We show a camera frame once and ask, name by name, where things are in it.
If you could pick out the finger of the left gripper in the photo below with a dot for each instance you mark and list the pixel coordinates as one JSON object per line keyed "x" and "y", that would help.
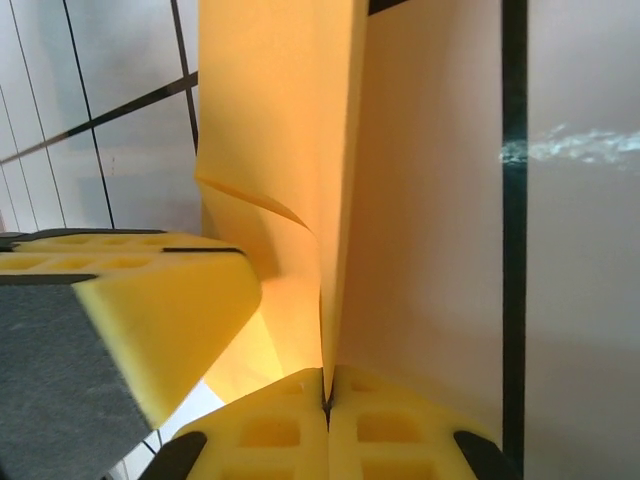
{"x": 165, "y": 325}
{"x": 100, "y": 242}

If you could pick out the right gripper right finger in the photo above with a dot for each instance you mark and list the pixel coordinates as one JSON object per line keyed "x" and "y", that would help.
{"x": 390, "y": 450}

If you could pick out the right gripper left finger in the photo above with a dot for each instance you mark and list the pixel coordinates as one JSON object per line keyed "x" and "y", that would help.
{"x": 270, "y": 450}

